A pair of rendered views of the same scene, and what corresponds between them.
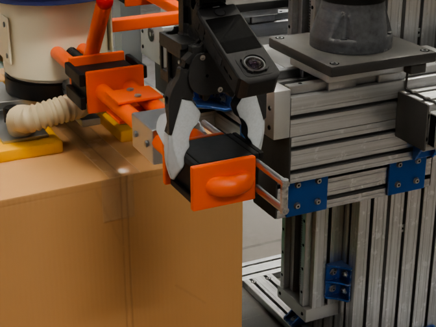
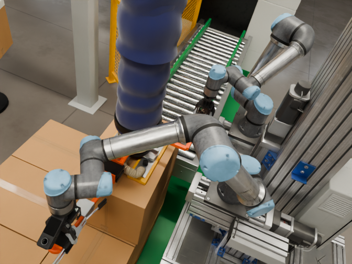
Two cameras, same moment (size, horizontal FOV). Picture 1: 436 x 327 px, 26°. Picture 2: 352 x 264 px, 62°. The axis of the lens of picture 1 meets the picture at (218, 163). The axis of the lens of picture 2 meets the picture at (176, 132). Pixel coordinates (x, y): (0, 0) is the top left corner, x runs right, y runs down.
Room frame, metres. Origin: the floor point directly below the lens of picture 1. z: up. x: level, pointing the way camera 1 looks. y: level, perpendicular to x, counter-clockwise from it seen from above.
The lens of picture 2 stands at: (0.78, -0.49, 2.19)
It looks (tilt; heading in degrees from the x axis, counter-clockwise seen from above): 45 degrees down; 36
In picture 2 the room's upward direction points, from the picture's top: 15 degrees clockwise
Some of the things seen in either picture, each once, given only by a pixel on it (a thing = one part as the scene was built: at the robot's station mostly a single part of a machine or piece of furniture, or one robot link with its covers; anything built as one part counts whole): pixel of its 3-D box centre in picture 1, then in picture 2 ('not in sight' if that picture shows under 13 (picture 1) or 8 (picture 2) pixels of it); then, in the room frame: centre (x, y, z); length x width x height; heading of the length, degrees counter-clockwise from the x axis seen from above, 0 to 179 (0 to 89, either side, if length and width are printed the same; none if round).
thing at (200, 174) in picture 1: (207, 170); (60, 237); (0.95, 0.01, 1.10); 0.08 x 0.07 x 0.05; 26
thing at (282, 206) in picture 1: (230, 145); (81, 230); (1.02, -0.01, 1.10); 0.31 x 0.03 x 0.05; 26
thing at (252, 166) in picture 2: not in sight; (244, 172); (1.69, -0.25, 1.20); 0.13 x 0.12 x 0.14; 60
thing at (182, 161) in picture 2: not in sight; (152, 149); (1.84, 0.45, 0.58); 0.70 x 0.03 x 0.06; 116
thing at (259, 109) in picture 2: not in sight; (259, 107); (2.14, -0.02, 1.20); 0.13 x 0.12 x 0.14; 82
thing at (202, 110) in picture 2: not in sight; (206, 102); (1.85, 0.15, 1.24); 0.09 x 0.08 x 0.12; 26
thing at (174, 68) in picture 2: not in sight; (187, 46); (3.09, 1.36, 0.60); 1.60 x 0.11 x 0.09; 26
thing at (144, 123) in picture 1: (165, 134); (83, 209); (1.07, 0.06, 1.09); 0.07 x 0.07 x 0.04; 26
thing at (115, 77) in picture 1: (106, 81); (111, 169); (1.27, 0.16, 1.10); 0.10 x 0.08 x 0.06; 116
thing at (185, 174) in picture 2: not in sight; (151, 158); (1.84, 0.45, 0.47); 0.70 x 0.03 x 0.15; 116
